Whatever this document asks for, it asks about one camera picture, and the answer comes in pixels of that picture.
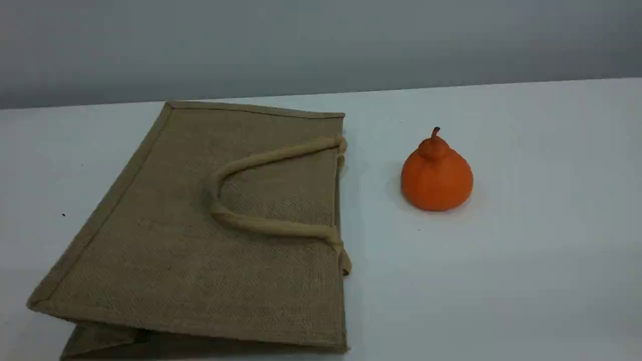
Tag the orange pear-shaped toy fruit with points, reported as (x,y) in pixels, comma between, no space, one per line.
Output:
(436,180)

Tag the brown jute bag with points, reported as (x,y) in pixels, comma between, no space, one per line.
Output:
(190,240)

